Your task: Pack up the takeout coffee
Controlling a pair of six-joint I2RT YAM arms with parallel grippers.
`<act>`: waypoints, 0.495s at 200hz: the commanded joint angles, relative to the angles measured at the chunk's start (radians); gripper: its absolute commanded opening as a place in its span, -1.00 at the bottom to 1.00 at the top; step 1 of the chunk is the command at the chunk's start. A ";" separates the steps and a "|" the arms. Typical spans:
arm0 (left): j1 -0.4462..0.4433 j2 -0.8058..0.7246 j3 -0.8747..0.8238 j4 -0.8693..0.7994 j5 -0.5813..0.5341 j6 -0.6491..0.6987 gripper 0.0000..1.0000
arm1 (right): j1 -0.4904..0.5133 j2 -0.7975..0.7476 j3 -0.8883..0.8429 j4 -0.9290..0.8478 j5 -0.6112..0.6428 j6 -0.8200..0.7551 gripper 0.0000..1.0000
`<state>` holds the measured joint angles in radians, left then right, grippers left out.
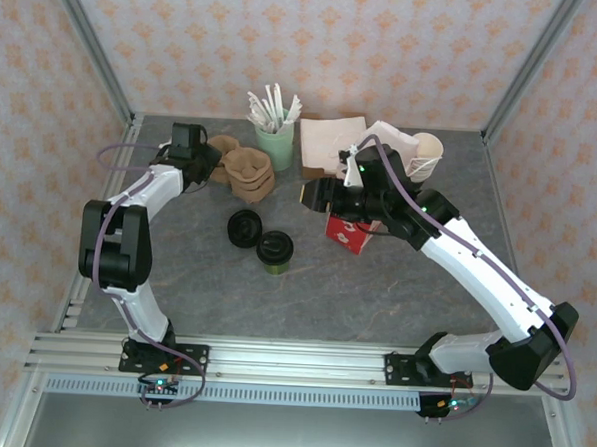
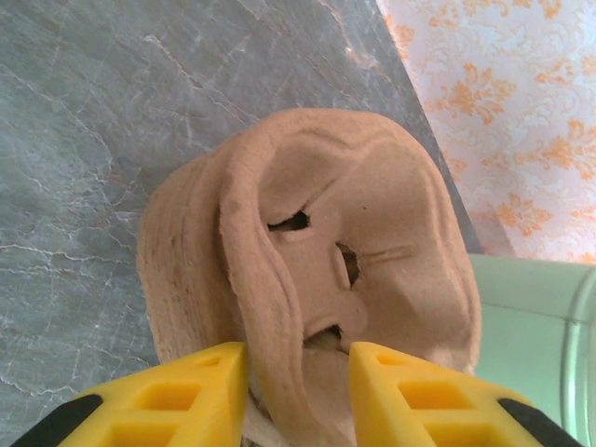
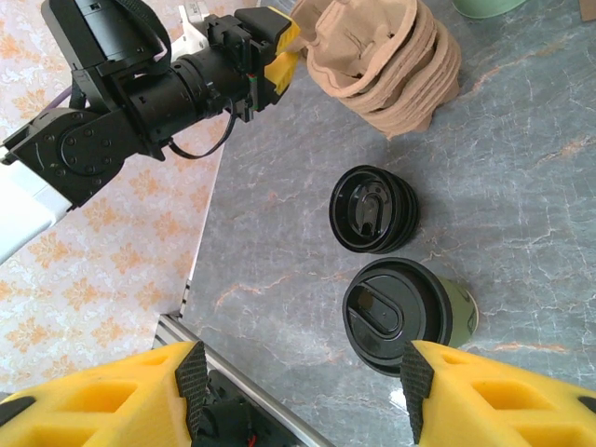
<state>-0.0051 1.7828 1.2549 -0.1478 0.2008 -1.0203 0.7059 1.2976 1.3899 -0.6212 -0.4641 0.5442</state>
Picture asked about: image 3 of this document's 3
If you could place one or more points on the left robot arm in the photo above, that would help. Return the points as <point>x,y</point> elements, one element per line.
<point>23,209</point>

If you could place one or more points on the stack of black lids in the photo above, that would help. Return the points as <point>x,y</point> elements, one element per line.
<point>372,209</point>

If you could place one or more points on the stack of pulp cup carriers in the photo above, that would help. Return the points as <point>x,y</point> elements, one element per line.
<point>419,102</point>

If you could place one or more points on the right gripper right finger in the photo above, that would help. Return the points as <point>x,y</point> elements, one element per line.
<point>503,410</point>

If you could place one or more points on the black plastic cup lid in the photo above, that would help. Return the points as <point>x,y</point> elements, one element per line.
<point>391,316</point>

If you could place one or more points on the long aluminium base rail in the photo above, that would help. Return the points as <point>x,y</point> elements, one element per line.
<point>261,391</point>

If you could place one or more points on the dark paper coffee cup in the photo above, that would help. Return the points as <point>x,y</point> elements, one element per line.
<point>461,312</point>

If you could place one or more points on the green straw holder cup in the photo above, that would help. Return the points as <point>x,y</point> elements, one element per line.
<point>489,7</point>

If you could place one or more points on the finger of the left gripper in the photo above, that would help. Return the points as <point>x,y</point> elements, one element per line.
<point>267,28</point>
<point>281,74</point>

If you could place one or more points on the aluminium side rail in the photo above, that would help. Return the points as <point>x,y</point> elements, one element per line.
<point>187,298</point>

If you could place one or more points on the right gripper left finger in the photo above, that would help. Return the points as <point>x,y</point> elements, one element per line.
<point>93,410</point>

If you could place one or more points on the brown pulp cup carrier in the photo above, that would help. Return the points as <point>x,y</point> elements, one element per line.
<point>354,42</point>

